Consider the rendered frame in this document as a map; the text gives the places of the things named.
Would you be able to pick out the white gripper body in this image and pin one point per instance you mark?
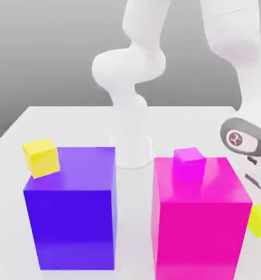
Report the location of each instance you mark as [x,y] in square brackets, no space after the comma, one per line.
[257,184]

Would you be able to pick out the small lime yellow cube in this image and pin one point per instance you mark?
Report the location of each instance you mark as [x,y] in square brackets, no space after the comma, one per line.
[259,222]

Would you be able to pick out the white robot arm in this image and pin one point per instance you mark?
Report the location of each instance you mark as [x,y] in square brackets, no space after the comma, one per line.
[130,65]

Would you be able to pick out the small magenta cube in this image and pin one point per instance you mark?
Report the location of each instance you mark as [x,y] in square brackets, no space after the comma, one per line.
[188,166]

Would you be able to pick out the large magenta box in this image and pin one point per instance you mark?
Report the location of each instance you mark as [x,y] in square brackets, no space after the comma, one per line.
[200,229]

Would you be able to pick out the large purple box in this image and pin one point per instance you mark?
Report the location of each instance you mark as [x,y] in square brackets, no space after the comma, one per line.
[71,218]

